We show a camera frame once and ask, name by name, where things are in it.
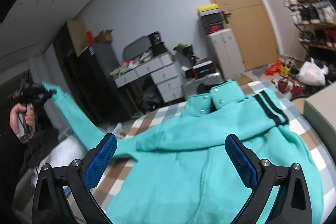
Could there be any white narrow cabinet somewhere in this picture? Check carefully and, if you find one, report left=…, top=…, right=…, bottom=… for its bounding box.
left=207, top=28, right=245, bottom=80

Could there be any white drawer desk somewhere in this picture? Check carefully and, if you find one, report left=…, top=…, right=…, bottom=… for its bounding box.
left=113, top=52, right=183, bottom=103

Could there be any white plastic bag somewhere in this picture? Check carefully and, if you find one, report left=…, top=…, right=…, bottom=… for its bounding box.
left=297, top=58, right=329, bottom=86

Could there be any cardboard box on cabinet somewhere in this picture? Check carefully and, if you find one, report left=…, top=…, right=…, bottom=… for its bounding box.
left=94, top=30, right=113, bottom=43

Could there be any stacked boxes yellow lid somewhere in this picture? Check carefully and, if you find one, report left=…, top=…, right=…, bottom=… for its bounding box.
left=197, top=4, right=225, bottom=35

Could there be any teal jacket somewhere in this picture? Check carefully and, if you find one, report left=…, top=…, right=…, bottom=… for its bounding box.
left=41, top=79, right=324, bottom=224

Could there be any silver suitcase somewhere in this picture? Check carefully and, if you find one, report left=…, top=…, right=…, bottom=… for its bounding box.
left=182, top=72, right=224, bottom=100

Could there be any black cabinet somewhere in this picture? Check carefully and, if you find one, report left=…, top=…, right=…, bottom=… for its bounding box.
left=53, top=20, right=135, bottom=125

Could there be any shoe rack with shoes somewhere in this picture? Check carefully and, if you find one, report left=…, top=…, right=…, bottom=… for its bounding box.
left=283, top=0, right=335, bottom=51

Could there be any black red shoe box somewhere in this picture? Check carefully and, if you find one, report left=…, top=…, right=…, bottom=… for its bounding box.
left=185, top=61, right=217, bottom=79

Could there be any person's left hand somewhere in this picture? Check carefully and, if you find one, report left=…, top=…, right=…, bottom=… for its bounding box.
left=10, top=103, right=35, bottom=138

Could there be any checkered bed sheet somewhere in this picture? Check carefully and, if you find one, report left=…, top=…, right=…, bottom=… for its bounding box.
left=92, top=81, right=335, bottom=223

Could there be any wooden door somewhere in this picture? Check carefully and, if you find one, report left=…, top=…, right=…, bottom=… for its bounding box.
left=211, top=0, right=279, bottom=71

